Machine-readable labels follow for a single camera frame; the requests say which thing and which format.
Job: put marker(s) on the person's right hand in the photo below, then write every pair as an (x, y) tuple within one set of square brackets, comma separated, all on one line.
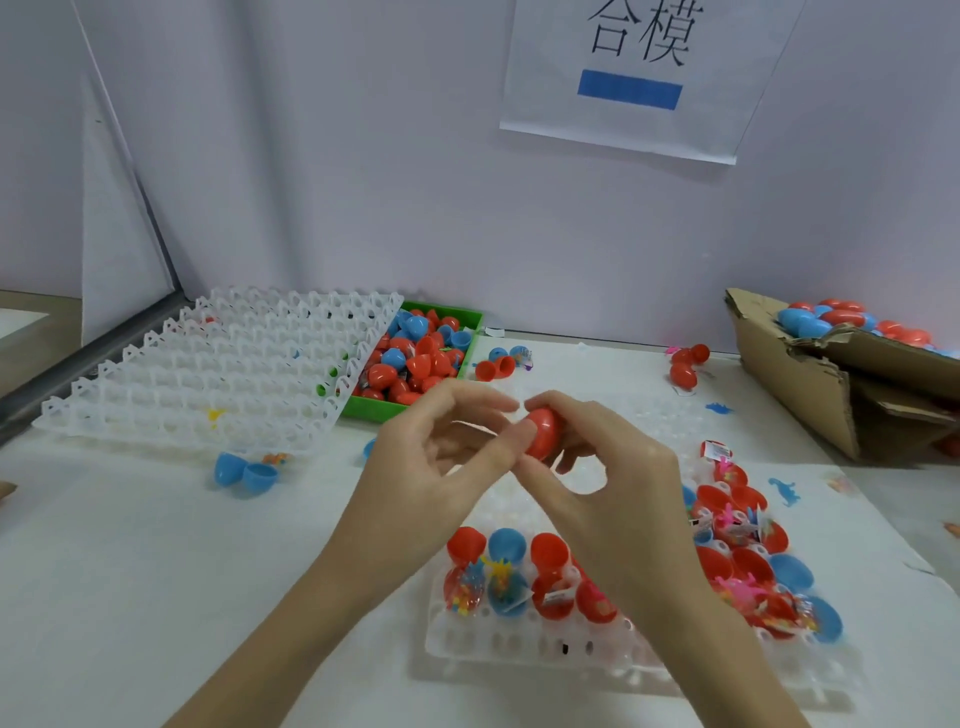
[(623, 503)]

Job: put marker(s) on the person's left hand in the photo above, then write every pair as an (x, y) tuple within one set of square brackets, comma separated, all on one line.
[(405, 495)]

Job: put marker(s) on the blue egg shell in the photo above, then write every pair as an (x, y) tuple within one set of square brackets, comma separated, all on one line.
[(245, 473)]

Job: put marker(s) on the small capsule cluster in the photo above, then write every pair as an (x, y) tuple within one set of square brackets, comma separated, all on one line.
[(503, 360)]

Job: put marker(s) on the clear plastic egg tray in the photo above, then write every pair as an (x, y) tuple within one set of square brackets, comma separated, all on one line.
[(210, 368), (495, 645)]

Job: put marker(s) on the cardboard box of capsules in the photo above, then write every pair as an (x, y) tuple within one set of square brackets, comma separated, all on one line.
[(792, 375)]

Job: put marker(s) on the pile of finished eggs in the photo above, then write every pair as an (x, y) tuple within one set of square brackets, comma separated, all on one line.
[(858, 320)]

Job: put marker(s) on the person's right forearm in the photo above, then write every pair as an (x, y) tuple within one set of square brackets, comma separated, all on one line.
[(720, 675)]

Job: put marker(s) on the small orange toy piece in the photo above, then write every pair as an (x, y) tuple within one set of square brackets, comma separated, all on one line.
[(273, 458)]

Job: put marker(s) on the small blue toy piece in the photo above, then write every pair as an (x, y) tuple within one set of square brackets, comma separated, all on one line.
[(783, 491)]

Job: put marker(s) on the green plastic tray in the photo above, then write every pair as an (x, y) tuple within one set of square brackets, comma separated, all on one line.
[(473, 312)]

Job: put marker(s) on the clear triangular panel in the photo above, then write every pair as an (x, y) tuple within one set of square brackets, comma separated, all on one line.
[(123, 225)]

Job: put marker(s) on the white paper sign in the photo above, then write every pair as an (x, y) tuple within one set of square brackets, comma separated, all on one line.
[(735, 83)]

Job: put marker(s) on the grey metal rail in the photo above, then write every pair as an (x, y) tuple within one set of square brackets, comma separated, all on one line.
[(83, 368)]

